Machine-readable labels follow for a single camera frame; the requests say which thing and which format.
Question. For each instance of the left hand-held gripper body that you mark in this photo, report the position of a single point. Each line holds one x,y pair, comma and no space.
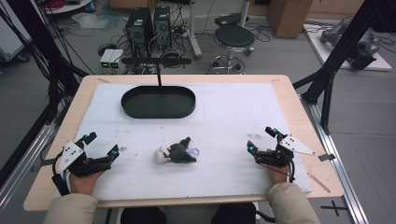
81,165

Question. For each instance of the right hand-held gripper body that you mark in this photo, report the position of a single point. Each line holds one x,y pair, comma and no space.
281,154

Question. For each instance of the person's left hand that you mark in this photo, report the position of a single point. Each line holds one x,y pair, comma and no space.
83,183

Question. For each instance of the person's right hand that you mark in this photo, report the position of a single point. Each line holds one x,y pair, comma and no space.
277,175

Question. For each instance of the white foam mat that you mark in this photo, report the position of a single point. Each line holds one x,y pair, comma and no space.
224,130

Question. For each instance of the black table clamp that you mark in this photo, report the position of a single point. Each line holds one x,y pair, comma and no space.
43,163
327,157

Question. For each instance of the wooden table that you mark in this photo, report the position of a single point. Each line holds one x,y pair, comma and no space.
292,93

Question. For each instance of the thin wooden stick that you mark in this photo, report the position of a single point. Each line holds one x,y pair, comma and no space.
319,182

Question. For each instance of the dark green plush toy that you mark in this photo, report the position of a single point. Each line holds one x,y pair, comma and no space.
179,153

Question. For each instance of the black oval tray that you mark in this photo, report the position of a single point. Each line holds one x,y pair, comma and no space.
158,104

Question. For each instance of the person's right leg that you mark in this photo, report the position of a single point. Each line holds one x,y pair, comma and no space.
233,214

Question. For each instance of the person's leg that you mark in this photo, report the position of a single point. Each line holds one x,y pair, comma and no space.
143,216
233,214

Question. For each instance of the person's left leg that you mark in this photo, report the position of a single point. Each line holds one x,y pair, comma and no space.
143,216

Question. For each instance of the black tape cross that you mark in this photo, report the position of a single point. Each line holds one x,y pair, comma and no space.
334,207

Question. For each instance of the white power supply box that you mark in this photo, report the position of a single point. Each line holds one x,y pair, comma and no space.
106,59
115,59

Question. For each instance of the black round stool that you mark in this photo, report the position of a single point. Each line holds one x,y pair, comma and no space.
234,36

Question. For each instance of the brown cardboard box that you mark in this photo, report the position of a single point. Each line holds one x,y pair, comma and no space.
288,17

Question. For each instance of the clear plastic bag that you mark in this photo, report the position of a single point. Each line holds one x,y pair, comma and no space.
90,20

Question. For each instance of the black computer tower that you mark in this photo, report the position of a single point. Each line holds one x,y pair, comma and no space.
139,29
162,26

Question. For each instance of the grey machine on platform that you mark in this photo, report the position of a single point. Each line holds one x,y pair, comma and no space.
362,51

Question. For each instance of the white desk leg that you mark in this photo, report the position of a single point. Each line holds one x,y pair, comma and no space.
194,34

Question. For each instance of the white floor platform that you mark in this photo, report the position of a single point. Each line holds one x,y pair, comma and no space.
378,63

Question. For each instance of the aluminium rail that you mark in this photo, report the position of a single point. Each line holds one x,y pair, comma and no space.
23,165
339,165

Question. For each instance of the black metal frame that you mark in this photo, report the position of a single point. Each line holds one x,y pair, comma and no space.
339,53
46,53

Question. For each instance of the black camera bar on stand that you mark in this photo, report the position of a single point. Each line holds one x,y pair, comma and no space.
155,61

